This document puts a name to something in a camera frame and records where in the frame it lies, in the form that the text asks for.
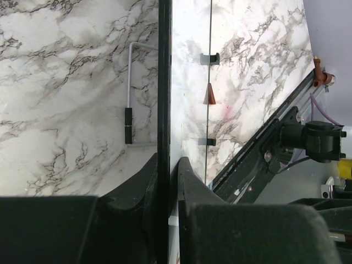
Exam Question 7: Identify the brown marker cap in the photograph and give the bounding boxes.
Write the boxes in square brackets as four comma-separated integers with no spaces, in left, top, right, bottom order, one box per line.
[203,82,216,105]

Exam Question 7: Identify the yellow tape roll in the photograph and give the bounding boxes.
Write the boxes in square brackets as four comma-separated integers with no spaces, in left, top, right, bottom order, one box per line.
[338,159,352,180]

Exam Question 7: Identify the black framed whiteboard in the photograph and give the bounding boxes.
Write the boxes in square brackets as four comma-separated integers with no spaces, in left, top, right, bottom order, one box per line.
[125,0,221,264]

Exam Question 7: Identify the brown pipe valve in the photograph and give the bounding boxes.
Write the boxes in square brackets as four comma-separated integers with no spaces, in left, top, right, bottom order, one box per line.
[313,56,336,87]

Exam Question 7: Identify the black mounting rail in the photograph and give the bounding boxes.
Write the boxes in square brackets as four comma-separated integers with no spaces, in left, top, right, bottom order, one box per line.
[208,72,324,204]

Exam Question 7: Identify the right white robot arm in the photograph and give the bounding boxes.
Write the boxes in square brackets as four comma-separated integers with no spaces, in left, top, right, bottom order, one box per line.
[261,106,347,175]

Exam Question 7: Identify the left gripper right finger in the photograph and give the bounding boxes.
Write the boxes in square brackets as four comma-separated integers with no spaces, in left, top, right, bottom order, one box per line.
[178,157,341,263]

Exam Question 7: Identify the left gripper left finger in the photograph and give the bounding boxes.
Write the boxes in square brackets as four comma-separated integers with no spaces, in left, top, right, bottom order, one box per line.
[1,155,157,263]

